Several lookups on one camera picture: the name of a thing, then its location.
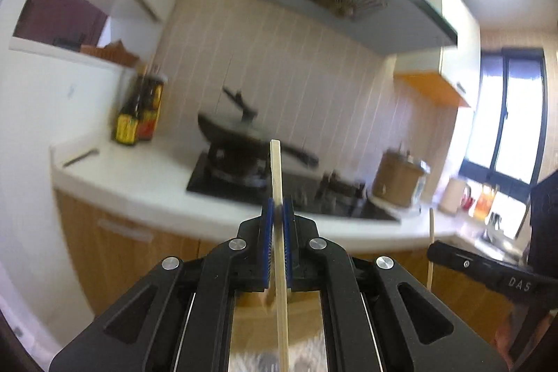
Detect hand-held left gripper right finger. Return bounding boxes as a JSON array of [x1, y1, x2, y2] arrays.
[[281, 202, 512, 372]]

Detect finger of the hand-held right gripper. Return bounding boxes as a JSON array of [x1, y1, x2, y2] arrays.
[[426, 240, 548, 301]]

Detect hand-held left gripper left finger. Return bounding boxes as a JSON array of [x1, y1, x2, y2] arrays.
[[49, 198, 275, 372]]

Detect wooden chopstick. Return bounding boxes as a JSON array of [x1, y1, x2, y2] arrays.
[[269, 139, 291, 372], [428, 207, 435, 292]]

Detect yellow bottle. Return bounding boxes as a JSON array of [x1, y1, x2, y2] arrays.
[[473, 184, 498, 221]]

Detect black gas stove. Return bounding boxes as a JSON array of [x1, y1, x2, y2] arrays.
[[186, 151, 402, 224]]

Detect cream electric kettle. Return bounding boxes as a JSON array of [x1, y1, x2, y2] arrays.
[[439, 177, 472, 214]]

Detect black wok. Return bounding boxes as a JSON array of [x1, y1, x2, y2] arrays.
[[197, 112, 272, 157]]

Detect dark framed window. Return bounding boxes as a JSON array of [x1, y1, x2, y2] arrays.
[[461, 46, 549, 192]]

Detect brown rice cooker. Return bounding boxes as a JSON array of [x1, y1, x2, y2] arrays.
[[370, 149, 432, 208]]

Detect wooden base cabinets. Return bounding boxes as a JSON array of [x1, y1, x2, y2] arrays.
[[53, 188, 526, 349]]

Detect white kitchen countertop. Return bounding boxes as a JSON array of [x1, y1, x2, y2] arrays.
[[49, 131, 531, 265]]

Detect red label sauce bottle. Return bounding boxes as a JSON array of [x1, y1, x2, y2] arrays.
[[138, 72, 169, 142]]

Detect tall dark soy sauce bottle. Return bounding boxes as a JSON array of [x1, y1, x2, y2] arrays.
[[113, 75, 143, 147]]

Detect small dark spoon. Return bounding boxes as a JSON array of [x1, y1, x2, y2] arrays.
[[63, 148, 100, 168]]

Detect brown box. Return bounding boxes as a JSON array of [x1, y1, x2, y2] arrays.
[[80, 40, 141, 66]]

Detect white and orange wall cabinet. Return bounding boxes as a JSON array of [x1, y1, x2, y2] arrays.
[[393, 0, 481, 108]]

